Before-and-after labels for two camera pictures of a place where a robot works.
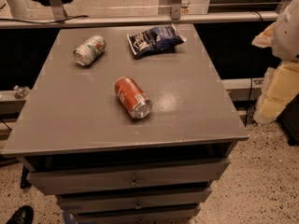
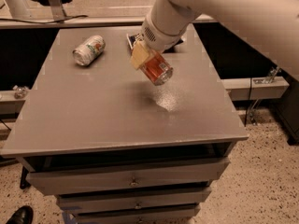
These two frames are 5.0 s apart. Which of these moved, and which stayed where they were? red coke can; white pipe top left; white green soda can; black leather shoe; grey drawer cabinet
Moved: red coke can
Stayed: white pipe top left; white green soda can; grey drawer cabinet; black leather shoe
